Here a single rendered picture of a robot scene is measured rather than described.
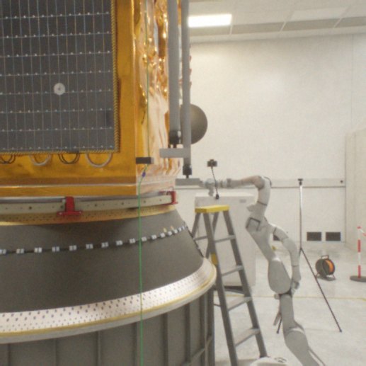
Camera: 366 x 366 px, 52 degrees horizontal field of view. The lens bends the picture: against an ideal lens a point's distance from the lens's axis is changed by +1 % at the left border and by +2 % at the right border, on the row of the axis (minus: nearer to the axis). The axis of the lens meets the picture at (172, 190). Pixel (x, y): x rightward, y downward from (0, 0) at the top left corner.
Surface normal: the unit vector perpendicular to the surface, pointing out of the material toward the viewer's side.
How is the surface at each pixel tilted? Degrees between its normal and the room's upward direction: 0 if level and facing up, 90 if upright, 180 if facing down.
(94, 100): 90
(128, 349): 90
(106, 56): 90
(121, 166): 99
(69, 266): 62
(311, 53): 90
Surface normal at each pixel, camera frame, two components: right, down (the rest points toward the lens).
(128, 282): 0.51, -0.45
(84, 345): 0.37, 0.03
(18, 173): -0.11, 0.19
